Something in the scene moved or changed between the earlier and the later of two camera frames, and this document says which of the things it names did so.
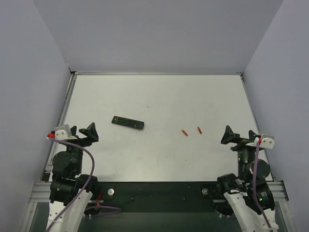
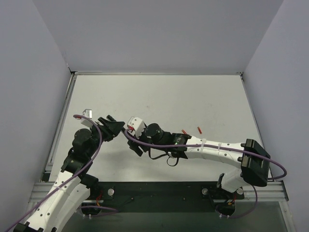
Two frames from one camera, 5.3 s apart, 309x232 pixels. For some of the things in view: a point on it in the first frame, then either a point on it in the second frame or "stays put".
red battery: x=200 y=130 stays put
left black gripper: x=80 y=139 → x=106 y=129
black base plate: x=156 y=196 stays put
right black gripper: x=241 y=142 → x=135 y=144
